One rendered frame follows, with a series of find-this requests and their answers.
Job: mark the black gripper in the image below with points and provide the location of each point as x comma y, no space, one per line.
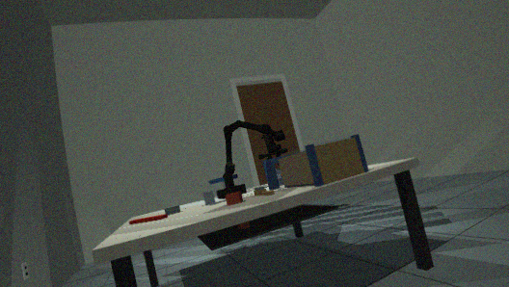
262,156

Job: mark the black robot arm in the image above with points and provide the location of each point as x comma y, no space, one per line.
262,128

